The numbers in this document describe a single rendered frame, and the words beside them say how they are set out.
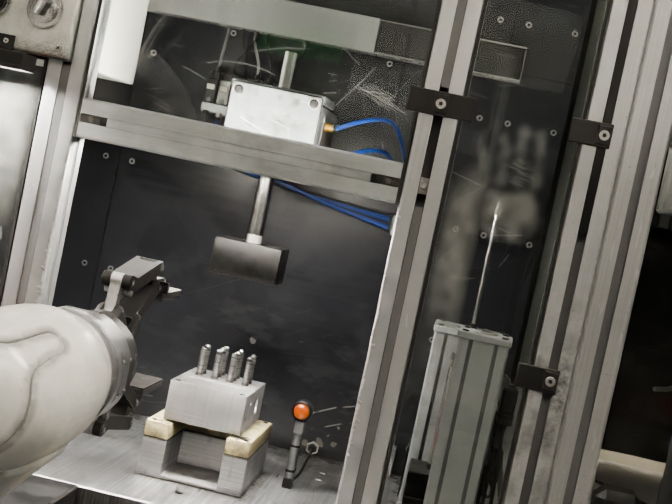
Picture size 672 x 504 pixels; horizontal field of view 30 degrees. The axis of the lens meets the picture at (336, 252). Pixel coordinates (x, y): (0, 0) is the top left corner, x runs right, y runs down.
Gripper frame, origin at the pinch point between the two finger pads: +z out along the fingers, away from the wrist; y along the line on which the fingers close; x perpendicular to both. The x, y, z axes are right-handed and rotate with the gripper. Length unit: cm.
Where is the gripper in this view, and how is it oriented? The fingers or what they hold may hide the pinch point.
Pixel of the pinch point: (149, 337)
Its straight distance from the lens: 118.3
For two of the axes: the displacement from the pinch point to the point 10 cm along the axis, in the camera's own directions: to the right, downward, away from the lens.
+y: 2.1, -9.8, -0.5
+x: -9.7, -2.1, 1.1
